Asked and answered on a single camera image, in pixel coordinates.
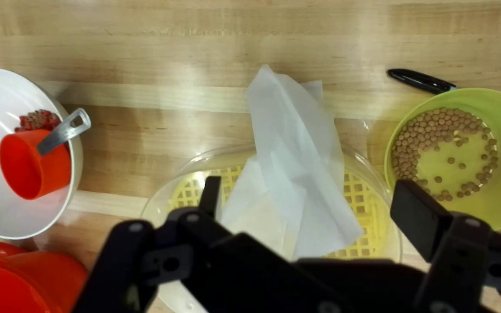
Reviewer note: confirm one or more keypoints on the green plastic bowl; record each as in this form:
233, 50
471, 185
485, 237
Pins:
450, 147

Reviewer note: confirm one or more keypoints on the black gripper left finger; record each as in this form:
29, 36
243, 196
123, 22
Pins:
135, 260

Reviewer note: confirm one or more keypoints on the clear container with yellow grid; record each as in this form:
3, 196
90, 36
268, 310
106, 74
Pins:
361, 189

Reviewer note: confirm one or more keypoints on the red measuring cup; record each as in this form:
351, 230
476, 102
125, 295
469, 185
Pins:
36, 159

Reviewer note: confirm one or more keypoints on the white napkin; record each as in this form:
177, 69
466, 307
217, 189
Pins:
288, 194

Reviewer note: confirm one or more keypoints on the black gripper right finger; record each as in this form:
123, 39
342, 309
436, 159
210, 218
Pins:
462, 251

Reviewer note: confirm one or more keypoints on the red bowl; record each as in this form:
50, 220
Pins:
36, 281

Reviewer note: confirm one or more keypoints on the white bowl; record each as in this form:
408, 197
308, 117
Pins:
27, 218

